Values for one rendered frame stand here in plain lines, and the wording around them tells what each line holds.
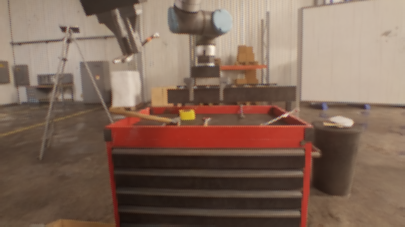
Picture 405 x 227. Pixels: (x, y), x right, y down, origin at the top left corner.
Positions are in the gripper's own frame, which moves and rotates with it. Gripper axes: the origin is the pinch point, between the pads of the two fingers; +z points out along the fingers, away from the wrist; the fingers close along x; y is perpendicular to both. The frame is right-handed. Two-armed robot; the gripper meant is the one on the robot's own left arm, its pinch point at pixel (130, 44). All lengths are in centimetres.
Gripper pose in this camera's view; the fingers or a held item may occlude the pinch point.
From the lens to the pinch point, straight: 51.5
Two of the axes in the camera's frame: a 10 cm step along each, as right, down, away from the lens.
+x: -9.8, 1.2, 1.8
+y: 1.0, -5.1, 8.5
